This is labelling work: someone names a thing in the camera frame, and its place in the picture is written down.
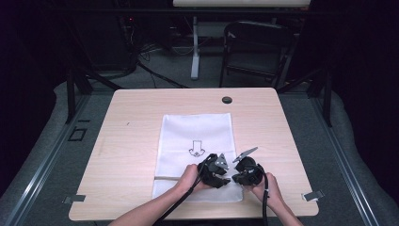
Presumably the black folding chair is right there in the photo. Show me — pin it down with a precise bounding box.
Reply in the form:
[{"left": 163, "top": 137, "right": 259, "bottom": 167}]
[{"left": 219, "top": 20, "right": 297, "bottom": 90}]

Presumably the white mesh laundry bag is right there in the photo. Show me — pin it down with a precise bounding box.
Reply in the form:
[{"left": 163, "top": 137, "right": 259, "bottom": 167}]
[{"left": 152, "top": 112, "right": 244, "bottom": 203}]

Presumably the left hand-held gripper black cable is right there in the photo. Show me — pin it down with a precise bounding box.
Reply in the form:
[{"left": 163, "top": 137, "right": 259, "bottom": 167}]
[{"left": 152, "top": 154, "right": 215, "bottom": 226}]

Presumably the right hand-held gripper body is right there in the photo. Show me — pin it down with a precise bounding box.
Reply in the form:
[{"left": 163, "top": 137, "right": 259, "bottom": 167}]
[{"left": 231, "top": 146, "right": 265, "bottom": 186}]

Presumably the right hand-held gripper black cable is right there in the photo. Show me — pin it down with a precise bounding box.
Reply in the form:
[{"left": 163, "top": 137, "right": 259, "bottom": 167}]
[{"left": 255, "top": 163, "right": 271, "bottom": 226}]

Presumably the aluminium floor rail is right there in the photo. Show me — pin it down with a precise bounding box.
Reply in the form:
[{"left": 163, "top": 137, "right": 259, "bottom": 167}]
[
  {"left": 0, "top": 93, "right": 92, "bottom": 226},
  {"left": 310, "top": 93, "right": 382, "bottom": 226}
]

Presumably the black metal frame post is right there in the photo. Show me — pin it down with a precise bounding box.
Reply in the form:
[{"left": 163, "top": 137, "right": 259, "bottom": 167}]
[
  {"left": 64, "top": 67, "right": 123, "bottom": 125},
  {"left": 276, "top": 67, "right": 333, "bottom": 128}
]

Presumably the person's left hand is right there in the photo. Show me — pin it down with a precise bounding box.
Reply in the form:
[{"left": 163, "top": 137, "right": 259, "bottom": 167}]
[{"left": 174, "top": 163, "right": 212, "bottom": 193}]

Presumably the grey metal table clip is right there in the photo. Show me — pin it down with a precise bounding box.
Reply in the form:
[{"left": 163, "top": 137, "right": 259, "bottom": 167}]
[
  {"left": 301, "top": 190, "right": 325, "bottom": 202},
  {"left": 62, "top": 194, "right": 87, "bottom": 205}
]

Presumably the black floor cable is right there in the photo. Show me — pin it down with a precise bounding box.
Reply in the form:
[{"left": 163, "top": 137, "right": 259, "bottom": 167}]
[{"left": 136, "top": 60, "right": 189, "bottom": 89}]

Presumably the person's right hand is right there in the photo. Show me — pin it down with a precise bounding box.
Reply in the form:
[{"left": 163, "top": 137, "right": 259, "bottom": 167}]
[{"left": 245, "top": 172, "right": 284, "bottom": 209}]

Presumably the white desk with white leg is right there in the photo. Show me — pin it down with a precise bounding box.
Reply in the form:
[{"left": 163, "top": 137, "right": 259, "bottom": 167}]
[{"left": 172, "top": 0, "right": 311, "bottom": 81}]

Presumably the hand-held gripper black cable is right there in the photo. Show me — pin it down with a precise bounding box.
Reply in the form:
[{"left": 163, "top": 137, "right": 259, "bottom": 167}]
[
  {"left": 255, "top": 163, "right": 271, "bottom": 226},
  {"left": 152, "top": 154, "right": 215, "bottom": 226}
]

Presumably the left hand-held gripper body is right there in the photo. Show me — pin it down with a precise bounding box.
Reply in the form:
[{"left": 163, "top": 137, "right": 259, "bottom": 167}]
[{"left": 197, "top": 153, "right": 231, "bottom": 189}]

